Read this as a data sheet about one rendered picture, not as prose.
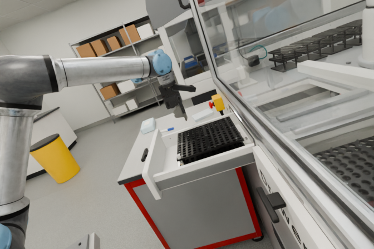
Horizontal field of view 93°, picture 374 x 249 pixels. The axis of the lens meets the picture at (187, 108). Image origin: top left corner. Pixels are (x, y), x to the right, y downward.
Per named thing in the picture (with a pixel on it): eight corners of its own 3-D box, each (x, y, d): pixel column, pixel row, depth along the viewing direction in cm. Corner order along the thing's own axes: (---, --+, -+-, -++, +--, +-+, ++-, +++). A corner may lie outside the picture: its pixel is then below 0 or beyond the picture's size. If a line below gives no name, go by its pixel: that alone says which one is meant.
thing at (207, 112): (196, 122, 109) (195, 119, 108) (192, 117, 117) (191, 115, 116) (213, 114, 110) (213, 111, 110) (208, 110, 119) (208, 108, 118)
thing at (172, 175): (160, 192, 56) (152, 178, 54) (166, 147, 80) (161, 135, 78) (285, 153, 52) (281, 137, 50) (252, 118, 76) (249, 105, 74)
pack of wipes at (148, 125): (155, 130, 120) (152, 124, 119) (142, 135, 120) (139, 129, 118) (156, 121, 134) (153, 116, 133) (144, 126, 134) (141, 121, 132)
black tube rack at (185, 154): (183, 174, 59) (176, 160, 57) (182, 145, 75) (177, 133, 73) (247, 154, 57) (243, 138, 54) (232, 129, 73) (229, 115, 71)
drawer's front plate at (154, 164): (156, 201, 55) (141, 175, 51) (164, 148, 82) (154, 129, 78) (161, 199, 55) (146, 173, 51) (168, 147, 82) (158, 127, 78)
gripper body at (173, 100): (167, 106, 92) (157, 85, 88) (182, 100, 92) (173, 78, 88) (168, 110, 85) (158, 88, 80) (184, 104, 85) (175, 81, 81)
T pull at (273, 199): (274, 225, 30) (272, 220, 30) (256, 190, 37) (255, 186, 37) (294, 220, 30) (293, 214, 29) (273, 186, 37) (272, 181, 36)
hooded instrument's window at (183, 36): (179, 88, 141) (156, 30, 125) (180, 62, 307) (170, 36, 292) (324, 35, 130) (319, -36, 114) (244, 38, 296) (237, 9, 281)
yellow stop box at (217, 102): (216, 112, 93) (212, 100, 90) (213, 107, 99) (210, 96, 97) (225, 109, 92) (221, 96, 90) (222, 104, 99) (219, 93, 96)
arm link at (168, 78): (171, 70, 86) (172, 72, 79) (174, 79, 88) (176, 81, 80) (156, 76, 86) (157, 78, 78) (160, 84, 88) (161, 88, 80)
